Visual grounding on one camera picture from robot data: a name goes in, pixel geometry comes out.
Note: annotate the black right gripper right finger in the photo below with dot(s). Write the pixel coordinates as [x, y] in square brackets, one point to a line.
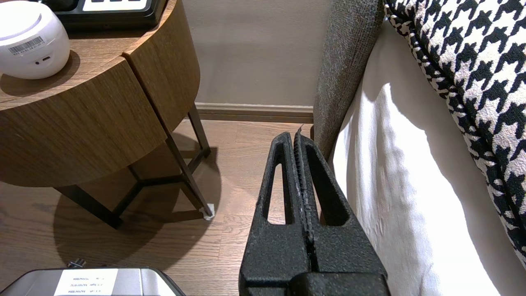
[345, 255]

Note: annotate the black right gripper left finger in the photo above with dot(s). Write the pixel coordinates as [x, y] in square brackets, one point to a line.
[283, 255]

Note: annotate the white round smart speaker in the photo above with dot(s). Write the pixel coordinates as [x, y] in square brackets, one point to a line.
[28, 45]

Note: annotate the white and black robot base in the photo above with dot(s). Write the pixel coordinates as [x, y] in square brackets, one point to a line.
[135, 283]

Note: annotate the white bed sheet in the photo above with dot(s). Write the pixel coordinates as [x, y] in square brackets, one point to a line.
[411, 185]

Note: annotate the grey fabric bed headboard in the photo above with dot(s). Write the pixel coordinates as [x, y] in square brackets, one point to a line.
[349, 61]

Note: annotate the round wooden bedside table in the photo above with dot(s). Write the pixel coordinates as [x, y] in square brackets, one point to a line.
[164, 61]

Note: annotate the black white houndstooth pillow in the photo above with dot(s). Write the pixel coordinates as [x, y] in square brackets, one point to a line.
[472, 61]

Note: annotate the black and white desk telephone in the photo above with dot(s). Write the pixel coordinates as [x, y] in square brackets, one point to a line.
[115, 16]

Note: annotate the brown wall baseboard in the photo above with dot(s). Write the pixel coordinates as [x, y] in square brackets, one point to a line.
[254, 112]

